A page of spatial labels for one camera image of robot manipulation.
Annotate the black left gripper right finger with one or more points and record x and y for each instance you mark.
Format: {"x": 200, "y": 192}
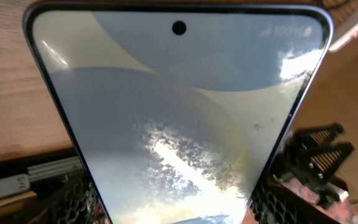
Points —
{"x": 272, "y": 203}

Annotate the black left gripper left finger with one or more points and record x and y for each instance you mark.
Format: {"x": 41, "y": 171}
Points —
{"x": 75, "y": 203}

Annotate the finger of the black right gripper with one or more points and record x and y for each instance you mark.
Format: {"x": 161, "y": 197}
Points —
{"x": 319, "y": 135}
{"x": 322, "y": 162}

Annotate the Samsung Galaxy smartphone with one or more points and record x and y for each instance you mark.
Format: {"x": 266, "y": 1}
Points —
{"x": 176, "y": 109}

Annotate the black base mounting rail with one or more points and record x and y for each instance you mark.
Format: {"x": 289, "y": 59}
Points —
{"x": 21, "y": 183}

